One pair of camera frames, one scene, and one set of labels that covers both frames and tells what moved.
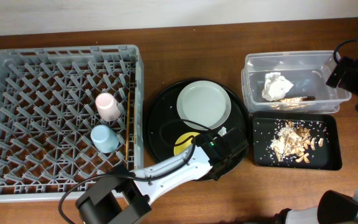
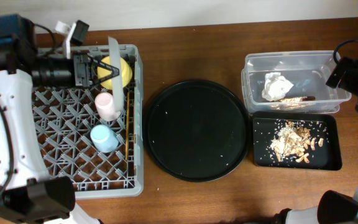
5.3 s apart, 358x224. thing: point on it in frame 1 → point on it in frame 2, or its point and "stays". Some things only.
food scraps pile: x=291 y=140 stays
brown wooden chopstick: x=127 y=127 stays
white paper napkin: x=276 y=86 stays
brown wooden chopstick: x=135 y=145 stays
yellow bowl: x=181 y=139 → x=126 y=73
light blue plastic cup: x=104 y=139 stays
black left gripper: x=239 y=143 → x=82 y=70
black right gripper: x=336 y=73 stays
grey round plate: x=206 y=102 → x=117 y=82
